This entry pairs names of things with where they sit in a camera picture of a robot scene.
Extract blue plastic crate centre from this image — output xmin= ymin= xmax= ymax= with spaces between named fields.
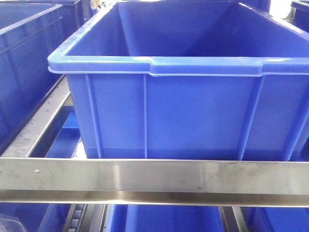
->
xmin=48 ymin=0 xmax=309 ymax=161

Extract blue plastic crate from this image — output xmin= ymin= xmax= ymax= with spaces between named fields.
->
xmin=291 ymin=0 xmax=309 ymax=32
xmin=0 ymin=0 xmax=84 ymax=151
xmin=48 ymin=0 xmax=309 ymax=161

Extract blue crate lower shelf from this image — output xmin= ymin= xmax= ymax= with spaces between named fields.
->
xmin=106 ymin=204 xmax=224 ymax=232

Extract stainless steel shelf rail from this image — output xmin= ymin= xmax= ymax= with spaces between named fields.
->
xmin=0 ymin=157 xmax=309 ymax=207

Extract steel side rail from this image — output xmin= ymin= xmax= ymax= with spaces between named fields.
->
xmin=1 ymin=75 xmax=72 ymax=158

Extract blue plastic crate right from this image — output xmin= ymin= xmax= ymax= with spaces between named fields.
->
xmin=291 ymin=0 xmax=309 ymax=32

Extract blue plastic crate left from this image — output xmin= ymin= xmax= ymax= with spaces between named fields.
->
xmin=0 ymin=0 xmax=84 ymax=151

